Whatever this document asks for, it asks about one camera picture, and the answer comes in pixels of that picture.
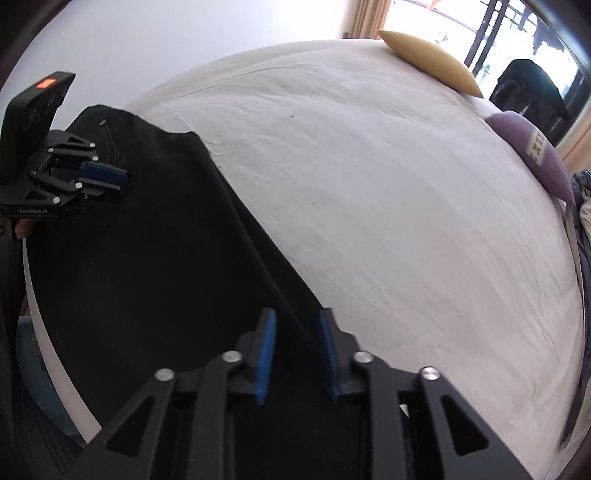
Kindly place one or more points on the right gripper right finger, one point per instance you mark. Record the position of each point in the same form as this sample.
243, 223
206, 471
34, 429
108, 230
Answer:
410, 425

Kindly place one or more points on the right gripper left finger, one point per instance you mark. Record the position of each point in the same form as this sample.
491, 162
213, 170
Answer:
178, 426

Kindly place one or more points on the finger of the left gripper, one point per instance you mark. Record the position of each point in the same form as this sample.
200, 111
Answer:
58, 142
87, 182

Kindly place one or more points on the black denim pants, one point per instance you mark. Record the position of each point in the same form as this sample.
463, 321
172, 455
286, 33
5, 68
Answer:
168, 273

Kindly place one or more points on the person left hand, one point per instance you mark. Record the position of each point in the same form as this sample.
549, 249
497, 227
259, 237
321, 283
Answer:
23, 228

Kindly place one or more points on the beige grey folded duvet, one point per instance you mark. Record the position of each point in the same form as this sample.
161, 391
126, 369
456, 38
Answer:
577, 224

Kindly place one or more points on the white bed sheet mattress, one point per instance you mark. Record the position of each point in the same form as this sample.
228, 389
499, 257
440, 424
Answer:
405, 213

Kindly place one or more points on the purple pillow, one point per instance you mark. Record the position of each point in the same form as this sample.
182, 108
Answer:
536, 152

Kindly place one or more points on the beige left curtain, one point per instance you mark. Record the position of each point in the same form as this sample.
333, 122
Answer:
365, 18

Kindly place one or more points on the beige curtain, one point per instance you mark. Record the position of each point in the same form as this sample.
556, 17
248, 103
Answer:
365, 18
575, 147

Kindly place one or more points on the beige right curtain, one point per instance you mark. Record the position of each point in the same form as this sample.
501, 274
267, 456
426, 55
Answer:
575, 147

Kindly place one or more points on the yellow pillow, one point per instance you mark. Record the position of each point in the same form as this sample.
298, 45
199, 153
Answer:
432, 60

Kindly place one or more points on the black clothes on chair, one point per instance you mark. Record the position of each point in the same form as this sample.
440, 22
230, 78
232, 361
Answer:
525, 88

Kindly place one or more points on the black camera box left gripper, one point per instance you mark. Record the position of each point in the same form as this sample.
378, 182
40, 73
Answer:
29, 115

